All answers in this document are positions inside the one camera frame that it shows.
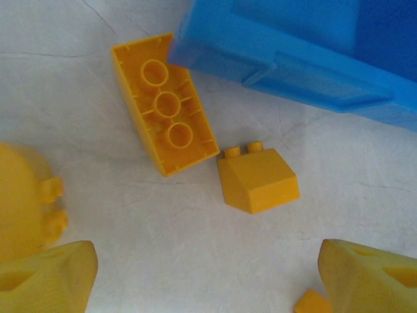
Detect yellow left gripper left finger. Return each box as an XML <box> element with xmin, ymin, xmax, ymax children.
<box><xmin>0</xmin><ymin>240</ymin><xmax>99</xmax><ymax>313</ymax></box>

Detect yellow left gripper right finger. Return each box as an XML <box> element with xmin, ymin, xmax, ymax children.
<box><xmin>318</xmin><ymin>239</ymin><xmax>417</xmax><ymax>313</ymax></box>

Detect yellow curved lego brick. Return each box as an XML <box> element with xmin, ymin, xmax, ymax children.
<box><xmin>0</xmin><ymin>140</ymin><xmax>69</xmax><ymax>261</ymax></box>

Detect yellow sloped lego brick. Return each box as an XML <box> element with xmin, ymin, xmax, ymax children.
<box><xmin>217</xmin><ymin>141</ymin><xmax>301</xmax><ymax>215</ymax></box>

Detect long yellow lego brick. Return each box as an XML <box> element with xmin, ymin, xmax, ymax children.
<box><xmin>110</xmin><ymin>31</ymin><xmax>220</xmax><ymax>178</ymax></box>

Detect small yellow lego piece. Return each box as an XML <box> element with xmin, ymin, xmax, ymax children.
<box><xmin>293</xmin><ymin>288</ymin><xmax>334</xmax><ymax>313</ymax></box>

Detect blue plastic bin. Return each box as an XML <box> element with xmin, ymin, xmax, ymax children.
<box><xmin>167</xmin><ymin>0</ymin><xmax>417</xmax><ymax>133</ymax></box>

